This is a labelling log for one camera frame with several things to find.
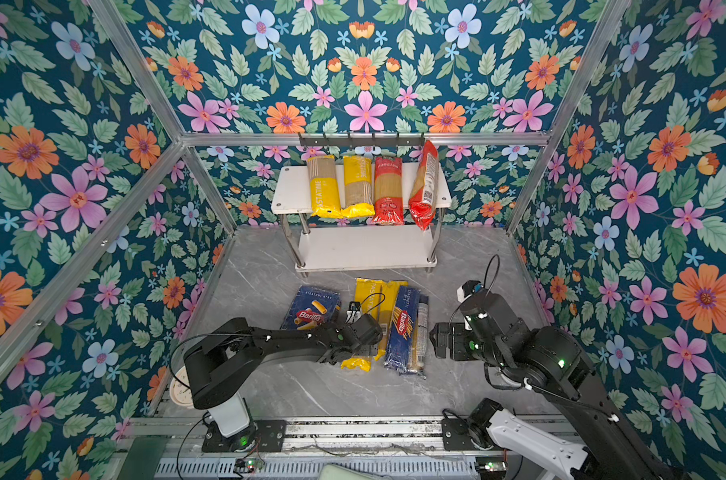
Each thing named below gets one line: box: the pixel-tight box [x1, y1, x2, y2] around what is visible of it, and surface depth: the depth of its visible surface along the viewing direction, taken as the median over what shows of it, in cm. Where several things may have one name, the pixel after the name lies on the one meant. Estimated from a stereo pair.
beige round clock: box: [170, 366, 194, 407], surface depth 79 cm
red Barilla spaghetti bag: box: [372, 157, 404, 226], surface depth 79 cm
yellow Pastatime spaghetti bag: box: [306, 155, 343, 219], surface depth 82 cm
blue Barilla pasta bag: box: [280, 285, 342, 331], surface depth 92 cm
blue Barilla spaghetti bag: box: [384, 285, 421, 374], surface depth 88 cm
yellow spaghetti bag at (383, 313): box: [363, 279, 408, 372], surface depth 100 cm
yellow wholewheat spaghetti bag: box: [341, 155, 375, 219], surface depth 80 cm
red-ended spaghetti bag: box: [409, 140, 438, 229], surface depth 78 cm
